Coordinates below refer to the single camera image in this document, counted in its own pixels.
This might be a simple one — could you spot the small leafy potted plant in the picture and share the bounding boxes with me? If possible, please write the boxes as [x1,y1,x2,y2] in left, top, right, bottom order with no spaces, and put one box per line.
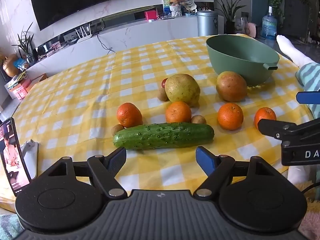
[11,22,38,64]

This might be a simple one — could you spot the round printed hand fan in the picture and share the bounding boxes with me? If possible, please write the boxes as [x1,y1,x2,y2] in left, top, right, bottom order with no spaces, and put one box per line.
[181,0,198,13]

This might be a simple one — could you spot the green blue picture book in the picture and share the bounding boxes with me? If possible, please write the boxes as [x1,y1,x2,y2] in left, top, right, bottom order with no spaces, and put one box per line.
[162,0,173,17]

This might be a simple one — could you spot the red-green mango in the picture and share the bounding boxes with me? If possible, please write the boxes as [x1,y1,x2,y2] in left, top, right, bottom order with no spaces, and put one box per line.
[216,71,248,102]

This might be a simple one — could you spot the green cucumber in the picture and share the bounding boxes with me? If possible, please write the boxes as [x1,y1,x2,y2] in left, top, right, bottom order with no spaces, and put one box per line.
[113,122,215,150]

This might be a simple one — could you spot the grey metal trash can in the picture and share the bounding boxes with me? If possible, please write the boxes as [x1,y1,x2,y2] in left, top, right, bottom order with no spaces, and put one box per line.
[197,10,218,37]

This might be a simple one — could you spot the smartphone with lit screen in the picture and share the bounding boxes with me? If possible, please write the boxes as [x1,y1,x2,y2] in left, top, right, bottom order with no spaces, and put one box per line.
[0,117,32,197]

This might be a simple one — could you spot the pink pig heater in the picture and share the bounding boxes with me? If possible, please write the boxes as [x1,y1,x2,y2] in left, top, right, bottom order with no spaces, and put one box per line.
[246,22,259,37]

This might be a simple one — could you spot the orange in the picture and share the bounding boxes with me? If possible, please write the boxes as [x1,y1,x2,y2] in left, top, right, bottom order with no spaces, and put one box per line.
[165,101,192,124]
[254,107,277,130]
[217,103,244,131]
[117,102,142,128]

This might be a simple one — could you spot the person's striped teal pants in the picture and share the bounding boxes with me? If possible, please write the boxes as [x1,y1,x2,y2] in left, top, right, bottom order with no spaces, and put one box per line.
[295,62,320,119]

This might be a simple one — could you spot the dark cabinet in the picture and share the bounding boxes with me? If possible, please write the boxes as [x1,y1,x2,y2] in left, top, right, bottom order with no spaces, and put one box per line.
[282,0,320,38]

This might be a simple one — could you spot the yellow-green pear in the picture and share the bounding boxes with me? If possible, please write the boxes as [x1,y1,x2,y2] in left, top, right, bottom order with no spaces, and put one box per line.
[164,74,201,107]

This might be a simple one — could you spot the white plastic bag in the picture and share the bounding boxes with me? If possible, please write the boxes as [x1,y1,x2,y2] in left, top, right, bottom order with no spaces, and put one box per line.
[235,17,247,34]

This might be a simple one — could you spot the stack of papers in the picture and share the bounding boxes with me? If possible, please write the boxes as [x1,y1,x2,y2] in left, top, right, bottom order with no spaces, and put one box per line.
[7,71,28,85]

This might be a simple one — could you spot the white router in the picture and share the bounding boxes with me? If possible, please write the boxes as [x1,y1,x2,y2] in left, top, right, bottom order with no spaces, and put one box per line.
[75,23,93,43]

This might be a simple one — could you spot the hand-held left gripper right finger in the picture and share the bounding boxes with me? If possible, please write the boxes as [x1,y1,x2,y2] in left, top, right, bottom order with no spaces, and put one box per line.
[193,146,274,198]

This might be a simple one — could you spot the tall leafy potted plant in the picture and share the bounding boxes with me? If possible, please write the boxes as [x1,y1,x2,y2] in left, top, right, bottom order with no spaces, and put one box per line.
[207,0,250,34]

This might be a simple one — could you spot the white phone stand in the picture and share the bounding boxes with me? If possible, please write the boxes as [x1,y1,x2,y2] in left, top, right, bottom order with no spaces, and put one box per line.
[19,140,39,178]

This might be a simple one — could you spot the teal rug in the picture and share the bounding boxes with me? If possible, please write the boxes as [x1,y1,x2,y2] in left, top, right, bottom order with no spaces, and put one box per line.
[0,212,23,240]

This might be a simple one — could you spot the yellow checkered tablecloth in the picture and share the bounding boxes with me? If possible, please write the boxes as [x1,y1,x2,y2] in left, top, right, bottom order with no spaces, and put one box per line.
[11,34,316,198]

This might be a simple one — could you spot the green colander bowl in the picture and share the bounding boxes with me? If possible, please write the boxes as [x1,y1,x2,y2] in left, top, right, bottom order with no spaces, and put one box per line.
[206,35,280,86]

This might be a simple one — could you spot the blue snack bag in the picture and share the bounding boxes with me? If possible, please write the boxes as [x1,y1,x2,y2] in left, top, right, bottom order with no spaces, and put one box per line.
[14,59,29,70]

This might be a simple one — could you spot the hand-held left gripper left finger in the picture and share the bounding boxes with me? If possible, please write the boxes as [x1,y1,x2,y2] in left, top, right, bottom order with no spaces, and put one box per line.
[47,146,128,198]

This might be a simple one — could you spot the orange cardboard box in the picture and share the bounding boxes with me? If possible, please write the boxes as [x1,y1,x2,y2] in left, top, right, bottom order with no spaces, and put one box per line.
[31,73,49,83]

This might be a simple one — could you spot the blue water jug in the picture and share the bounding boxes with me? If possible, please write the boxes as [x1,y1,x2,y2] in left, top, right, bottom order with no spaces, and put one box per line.
[262,6,278,40]

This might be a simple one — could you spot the pink boxes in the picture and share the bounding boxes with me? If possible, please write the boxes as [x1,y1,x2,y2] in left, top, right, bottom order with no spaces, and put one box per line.
[4,79,33,101]

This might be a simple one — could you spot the black power cable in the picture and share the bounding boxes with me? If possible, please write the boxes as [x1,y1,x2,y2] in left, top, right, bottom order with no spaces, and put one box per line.
[96,34,117,55]

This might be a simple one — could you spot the black wall television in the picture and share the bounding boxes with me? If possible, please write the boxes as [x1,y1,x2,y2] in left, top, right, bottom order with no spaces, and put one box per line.
[29,0,125,30]

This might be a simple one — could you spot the brown kiwi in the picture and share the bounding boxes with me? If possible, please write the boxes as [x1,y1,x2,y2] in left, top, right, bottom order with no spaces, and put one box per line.
[190,115,207,125]
[157,87,168,102]
[111,124,125,137]

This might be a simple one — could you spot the white marble tv console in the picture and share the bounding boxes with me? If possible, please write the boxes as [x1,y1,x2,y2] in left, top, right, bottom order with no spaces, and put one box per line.
[0,14,225,98]

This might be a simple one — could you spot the gold round vase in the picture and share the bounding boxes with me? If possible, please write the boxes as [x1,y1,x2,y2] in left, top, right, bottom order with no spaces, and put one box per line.
[2,54,20,77]

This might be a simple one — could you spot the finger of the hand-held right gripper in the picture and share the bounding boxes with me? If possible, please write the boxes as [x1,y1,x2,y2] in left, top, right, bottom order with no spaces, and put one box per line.
[257,116,320,142]
[296,91,320,105]

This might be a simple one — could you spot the pink fluffy blanket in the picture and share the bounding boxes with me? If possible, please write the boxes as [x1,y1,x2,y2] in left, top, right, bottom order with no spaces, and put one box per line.
[299,197,320,240]

